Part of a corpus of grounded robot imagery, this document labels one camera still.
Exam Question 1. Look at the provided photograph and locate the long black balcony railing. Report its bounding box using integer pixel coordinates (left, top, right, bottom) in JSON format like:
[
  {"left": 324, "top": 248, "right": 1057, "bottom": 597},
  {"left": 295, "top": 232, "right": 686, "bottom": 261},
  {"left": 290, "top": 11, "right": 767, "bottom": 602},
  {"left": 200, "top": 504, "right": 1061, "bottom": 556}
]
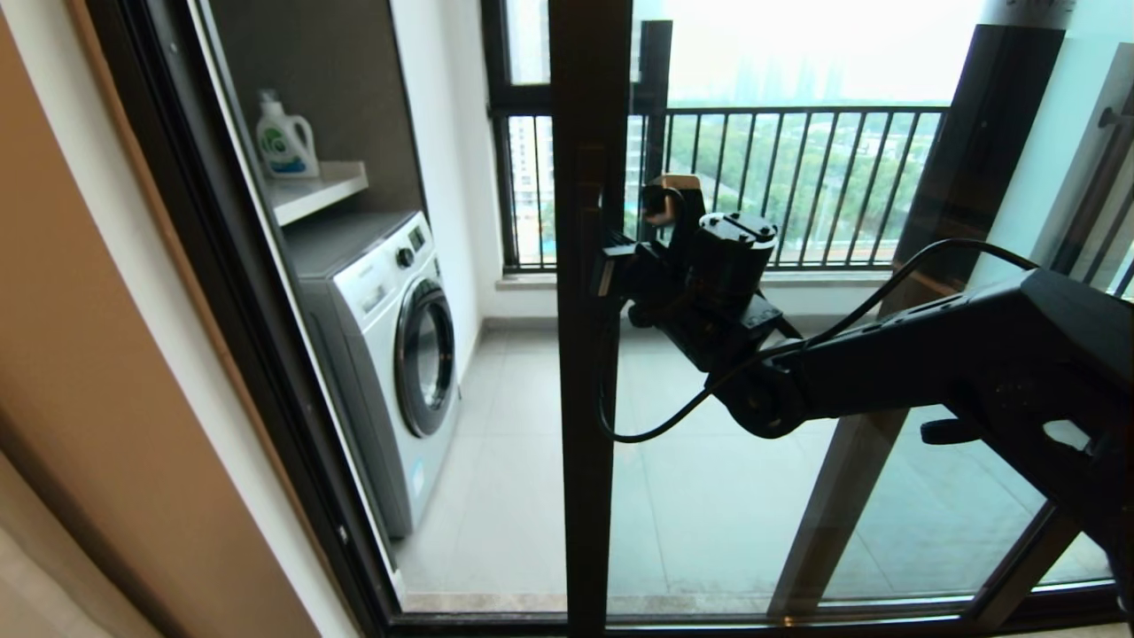
[{"left": 509, "top": 105, "right": 951, "bottom": 271}]

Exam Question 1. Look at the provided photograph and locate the white wall shelf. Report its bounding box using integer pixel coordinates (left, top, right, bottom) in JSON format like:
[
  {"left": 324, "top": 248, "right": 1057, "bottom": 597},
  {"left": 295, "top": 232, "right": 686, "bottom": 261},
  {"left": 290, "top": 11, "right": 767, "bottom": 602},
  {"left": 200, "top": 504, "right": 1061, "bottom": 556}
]
[{"left": 266, "top": 159, "right": 370, "bottom": 228}]

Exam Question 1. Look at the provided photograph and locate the dark brown fixed glass door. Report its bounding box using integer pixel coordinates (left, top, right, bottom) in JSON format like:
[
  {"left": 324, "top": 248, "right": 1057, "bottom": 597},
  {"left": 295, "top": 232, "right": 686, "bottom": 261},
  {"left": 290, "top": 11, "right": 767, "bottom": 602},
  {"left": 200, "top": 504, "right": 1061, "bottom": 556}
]
[{"left": 769, "top": 25, "right": 1134, "bottom": 621}]

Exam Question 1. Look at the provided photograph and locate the white front-load washing machine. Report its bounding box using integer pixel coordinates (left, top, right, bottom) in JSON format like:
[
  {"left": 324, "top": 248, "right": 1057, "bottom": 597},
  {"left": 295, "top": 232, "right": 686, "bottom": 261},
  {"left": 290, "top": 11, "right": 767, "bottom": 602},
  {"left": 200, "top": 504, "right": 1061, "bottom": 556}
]
[{"left": 283, "top": 210, "right": 462, "bottom": 541}]

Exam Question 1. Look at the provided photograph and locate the long stone window sill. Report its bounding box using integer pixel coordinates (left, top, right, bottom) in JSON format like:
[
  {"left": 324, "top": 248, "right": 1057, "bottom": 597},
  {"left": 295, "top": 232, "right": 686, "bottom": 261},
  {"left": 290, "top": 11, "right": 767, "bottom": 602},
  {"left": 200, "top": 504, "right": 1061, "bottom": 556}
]
[{"left": 496, "top": 270, "right": 891, "bottom": 293}]

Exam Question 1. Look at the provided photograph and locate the dark framed sliding glass door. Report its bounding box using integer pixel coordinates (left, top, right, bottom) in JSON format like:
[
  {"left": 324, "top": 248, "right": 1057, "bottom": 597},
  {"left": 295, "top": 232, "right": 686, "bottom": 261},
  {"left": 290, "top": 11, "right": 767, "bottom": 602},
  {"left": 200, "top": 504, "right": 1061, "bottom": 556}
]
[{"left": 84, "top": 0, "right": 1134, "bottom": 638}]

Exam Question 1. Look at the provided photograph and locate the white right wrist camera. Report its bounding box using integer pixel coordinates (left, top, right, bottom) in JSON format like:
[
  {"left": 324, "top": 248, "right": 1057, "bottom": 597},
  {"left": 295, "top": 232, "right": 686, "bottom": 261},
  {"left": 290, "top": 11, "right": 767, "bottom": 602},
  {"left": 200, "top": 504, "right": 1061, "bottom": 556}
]
[{"left": 642, "top": 175, "right": 707, "bottom": 230}]

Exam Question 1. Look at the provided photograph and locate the dark brown sliding glass door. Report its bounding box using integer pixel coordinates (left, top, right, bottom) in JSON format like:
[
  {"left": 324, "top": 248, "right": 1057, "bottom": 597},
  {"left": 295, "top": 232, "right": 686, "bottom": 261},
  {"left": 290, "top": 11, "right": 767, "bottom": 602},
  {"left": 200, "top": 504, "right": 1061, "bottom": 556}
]
[{"left": 549, "top": 0, "right": 1134, "bottom": 638}]

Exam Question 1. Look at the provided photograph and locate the dark brown door handle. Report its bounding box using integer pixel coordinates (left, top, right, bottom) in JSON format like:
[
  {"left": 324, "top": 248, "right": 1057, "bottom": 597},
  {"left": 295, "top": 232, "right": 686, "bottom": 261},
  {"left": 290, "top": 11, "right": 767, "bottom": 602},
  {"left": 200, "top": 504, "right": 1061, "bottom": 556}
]
[{"left": 574, "top": 151, "right": 609, "bottom": 302}]

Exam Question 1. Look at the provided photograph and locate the white detergent bottle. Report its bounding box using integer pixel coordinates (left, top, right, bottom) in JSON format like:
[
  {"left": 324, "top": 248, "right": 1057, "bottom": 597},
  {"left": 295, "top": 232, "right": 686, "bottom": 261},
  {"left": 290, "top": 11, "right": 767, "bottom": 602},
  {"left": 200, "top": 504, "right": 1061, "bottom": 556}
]
[{"left": 255, "top": 89, "right": 322, "bottom": 181}]

